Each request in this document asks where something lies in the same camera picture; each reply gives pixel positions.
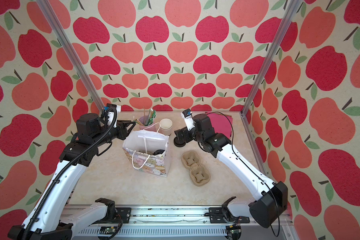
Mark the black cup lid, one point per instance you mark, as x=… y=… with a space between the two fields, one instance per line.
x=159 y=152

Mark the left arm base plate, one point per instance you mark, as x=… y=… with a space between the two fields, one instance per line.
x=120 y=215

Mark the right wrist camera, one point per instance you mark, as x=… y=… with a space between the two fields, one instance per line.
x=188 y=118

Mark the right frame post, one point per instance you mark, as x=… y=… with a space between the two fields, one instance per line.
x=286 y=21

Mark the frame post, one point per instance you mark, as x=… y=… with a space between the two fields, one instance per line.
x=286 y=21
x=59 y=31

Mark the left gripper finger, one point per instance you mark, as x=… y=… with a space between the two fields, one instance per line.
x=126 y=124
x=125 y=132

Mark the white patterned gift bag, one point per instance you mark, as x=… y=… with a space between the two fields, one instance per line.
x=148 y=152

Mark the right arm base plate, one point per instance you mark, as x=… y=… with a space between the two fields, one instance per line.
x=219 y=215

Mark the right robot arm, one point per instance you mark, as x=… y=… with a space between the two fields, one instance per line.
x=270 y=199

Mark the stack of white paper cups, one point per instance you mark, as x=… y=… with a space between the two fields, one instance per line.
x=166 y=127

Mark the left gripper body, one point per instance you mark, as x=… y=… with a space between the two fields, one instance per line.
x=108 y=132

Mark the left frame post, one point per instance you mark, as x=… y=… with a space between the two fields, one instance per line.
x=59 y=31

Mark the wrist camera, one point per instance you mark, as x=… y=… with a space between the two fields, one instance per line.
x=188 y=118
x=111 y=114

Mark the pink napkin stack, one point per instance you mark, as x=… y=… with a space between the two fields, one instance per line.
x=221 y=124

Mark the stack of black lids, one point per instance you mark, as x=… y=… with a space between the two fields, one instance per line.
x=178 y=144

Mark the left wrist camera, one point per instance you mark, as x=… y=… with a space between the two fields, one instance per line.
x=111 y=114

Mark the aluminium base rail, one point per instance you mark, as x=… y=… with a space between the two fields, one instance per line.
x=189 y=222

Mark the pink straw holder cup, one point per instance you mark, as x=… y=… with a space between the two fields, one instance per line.
x=148 y=124

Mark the cardboard cup carrier stack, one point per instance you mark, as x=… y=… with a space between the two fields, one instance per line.
x=199 y=174

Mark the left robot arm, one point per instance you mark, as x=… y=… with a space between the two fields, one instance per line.
x=44 y=222

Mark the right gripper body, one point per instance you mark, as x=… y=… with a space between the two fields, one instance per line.
x=188 y=135

